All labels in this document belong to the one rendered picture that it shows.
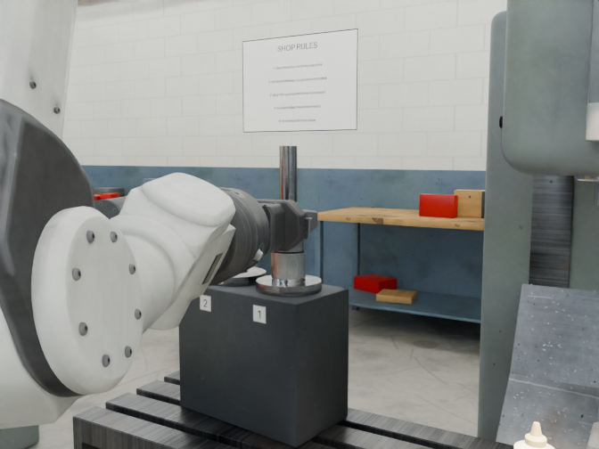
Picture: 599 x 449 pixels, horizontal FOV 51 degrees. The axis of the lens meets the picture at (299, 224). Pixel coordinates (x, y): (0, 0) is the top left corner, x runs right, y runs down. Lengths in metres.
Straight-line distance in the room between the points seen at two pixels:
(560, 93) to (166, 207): 0.35
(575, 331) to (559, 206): 0.19
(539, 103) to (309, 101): 5.09
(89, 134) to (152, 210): 7.03
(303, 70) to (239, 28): 0.82
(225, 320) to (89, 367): 0.62
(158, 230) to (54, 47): 0.16
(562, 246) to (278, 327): 0.49
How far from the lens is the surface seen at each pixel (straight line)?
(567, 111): 0.60
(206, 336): 0.90
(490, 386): 1.15
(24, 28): 0.31
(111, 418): 0.96
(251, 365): 0.85
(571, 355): 1.05
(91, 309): 0.26
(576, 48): 0.60
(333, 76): 5.56
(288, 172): 0.83
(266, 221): 0.62
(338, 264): 5.57
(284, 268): 0.83
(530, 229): 1.08
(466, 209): 4.57
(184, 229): 0.44
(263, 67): 5.95
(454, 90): 5.14
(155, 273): 0.41
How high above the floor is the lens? 1.33
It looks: 6 degrees down
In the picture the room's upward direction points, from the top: straight up
